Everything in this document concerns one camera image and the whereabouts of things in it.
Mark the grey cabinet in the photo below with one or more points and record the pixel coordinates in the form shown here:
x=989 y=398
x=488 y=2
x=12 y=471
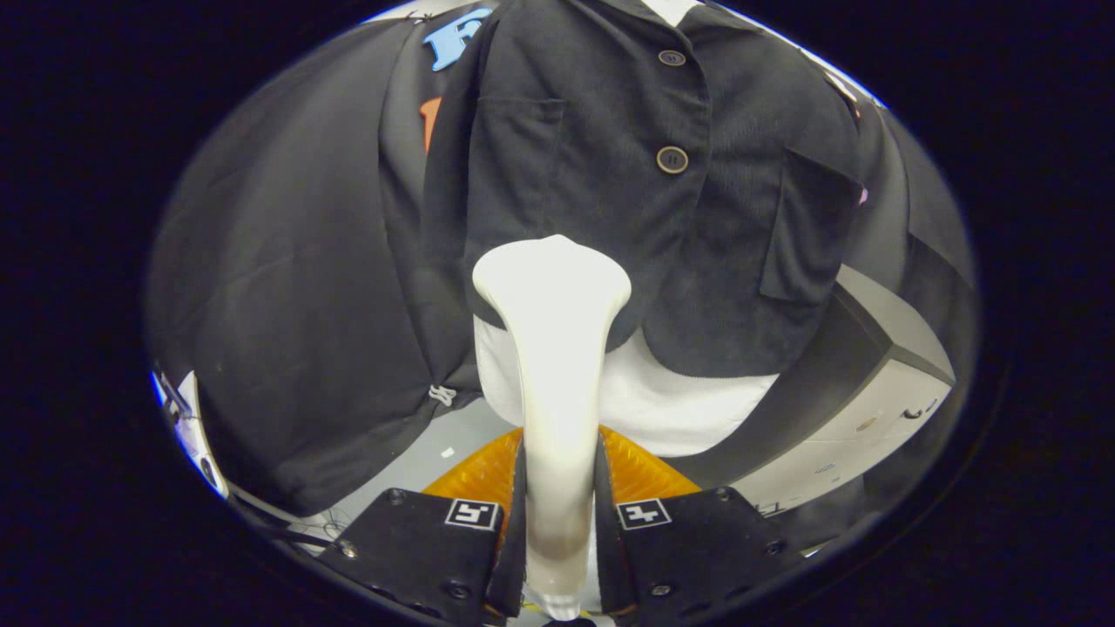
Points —
x=871 y=418

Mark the white mannequin torso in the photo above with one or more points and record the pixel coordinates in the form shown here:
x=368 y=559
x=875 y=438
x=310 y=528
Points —
x=662 y=409

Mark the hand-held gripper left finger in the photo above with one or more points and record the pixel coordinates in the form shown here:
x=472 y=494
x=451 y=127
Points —
x=516 y=557

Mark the black jacket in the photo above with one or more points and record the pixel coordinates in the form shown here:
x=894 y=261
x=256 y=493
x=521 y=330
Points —
x=610 y=218

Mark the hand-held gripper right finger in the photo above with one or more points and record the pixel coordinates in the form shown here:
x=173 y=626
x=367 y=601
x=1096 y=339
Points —
x=610 y=557

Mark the black backdrop cloth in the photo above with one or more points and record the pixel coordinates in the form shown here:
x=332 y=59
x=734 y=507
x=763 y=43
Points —
x=287 y=305

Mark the white garment steamer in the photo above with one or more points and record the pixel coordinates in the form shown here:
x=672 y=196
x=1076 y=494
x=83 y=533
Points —
x=553 y=348

